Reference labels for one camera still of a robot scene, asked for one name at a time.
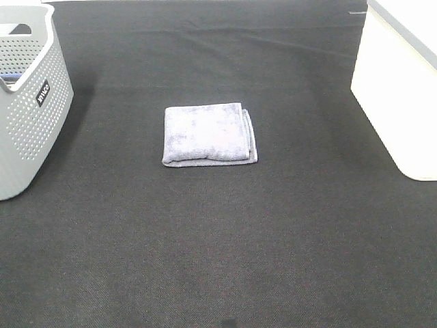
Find lavender towel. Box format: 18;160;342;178
162;102;258;167

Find black table cloth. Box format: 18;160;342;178
1;1;436;327

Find grey perforated laundry basket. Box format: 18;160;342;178
1;1;74;200

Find white storage box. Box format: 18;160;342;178
351;1;436;181

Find blue item in basket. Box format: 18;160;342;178
0;72;23;79

